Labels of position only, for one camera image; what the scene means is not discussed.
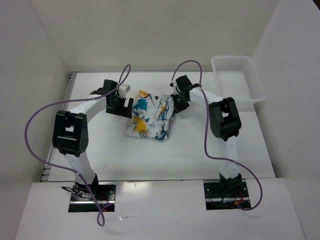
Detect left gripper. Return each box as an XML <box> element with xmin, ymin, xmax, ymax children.
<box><xmin>105</xmin><ymin>94</ymin><xmax>133</xmax><ymax>118</ymax></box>

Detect printed white teal yellow shorts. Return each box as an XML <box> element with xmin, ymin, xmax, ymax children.
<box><xmin>125</xmin><ymin>90</ymin><xmax>174</xmax><ymax>142</ymax></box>

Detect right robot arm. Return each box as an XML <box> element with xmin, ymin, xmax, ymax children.
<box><xmin>170</xmin><ymin>75</ymin><xmax>242</xmax><ymax>197</ymax></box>

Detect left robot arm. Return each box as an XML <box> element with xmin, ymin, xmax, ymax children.
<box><xmin>52</xmin><ymin>79</ymin><xmax>134</xmax><ymax>200</ymax></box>

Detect white plastic mesh basket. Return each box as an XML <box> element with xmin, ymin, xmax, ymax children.
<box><xmin>211</xmin><ymin>55</ymin><xmax>267</xmax><ymax>104</ymax></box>

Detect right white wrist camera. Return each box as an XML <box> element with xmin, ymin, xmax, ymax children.
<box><xmin>173</xmin><ymin>83</ymin><xmax>181</xmax><ymax>95</ymax></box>

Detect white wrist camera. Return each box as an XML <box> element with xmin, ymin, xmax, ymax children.
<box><xmin>173</xmin><ymin>83</ymin><xmax>181</xmax><ymax>95</ymax></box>
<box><xmin>118</xmin><ymin>84</ymin><xmax>131</xmax><ymax>99</ymax></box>

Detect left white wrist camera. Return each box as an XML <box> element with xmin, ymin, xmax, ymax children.
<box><xmin>118</xmin><ymin>84</ymin><xmax>131</xmax><ymax>99</ymax></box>

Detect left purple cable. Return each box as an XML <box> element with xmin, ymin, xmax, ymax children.
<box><xmin>24</xmin><ymin>63</ymin><xmax>132</xmax><ymax>227</ymax></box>

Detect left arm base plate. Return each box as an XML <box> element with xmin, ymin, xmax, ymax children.
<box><xmin>61</xmin><ymin>181</ymin><xmax>117</xmax><ymax>213</ymax></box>

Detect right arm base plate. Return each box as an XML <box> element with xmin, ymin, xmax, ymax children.
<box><xmin>203</xmin><ymin>180</ymin><xmax>251</xmax><ymax>211</ymax></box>

